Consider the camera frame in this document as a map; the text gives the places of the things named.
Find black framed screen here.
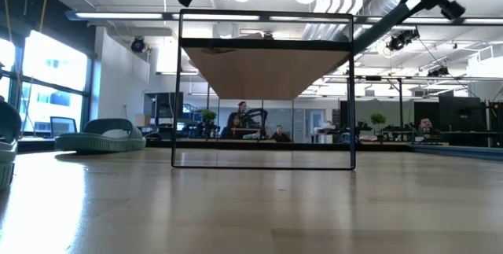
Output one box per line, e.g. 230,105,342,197
49,116,79,138

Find person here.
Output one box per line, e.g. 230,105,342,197
270,124,293,144
225,101,250,140
415,116,444,138

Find large glass window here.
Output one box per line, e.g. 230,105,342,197
0,29,90,137

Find black computer monitor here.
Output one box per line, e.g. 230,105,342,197
142,91,185,120

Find black partition panel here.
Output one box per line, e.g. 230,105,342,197
412,95,489,148

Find silver ventilation duct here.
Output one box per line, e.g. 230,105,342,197
300,0,417,43

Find wooden shelf black metal frame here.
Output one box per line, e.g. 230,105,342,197
171,8,357,171

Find slim potted green plant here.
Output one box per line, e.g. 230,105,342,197
369,112,387,139

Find wooden table blue frame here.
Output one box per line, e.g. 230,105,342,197
407,142,503,162

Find black suspended camera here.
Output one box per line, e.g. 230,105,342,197
386,28,421,53
130,36,149,54
427,66,450,78

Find long light tube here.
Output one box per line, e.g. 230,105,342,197
65,9,174,22

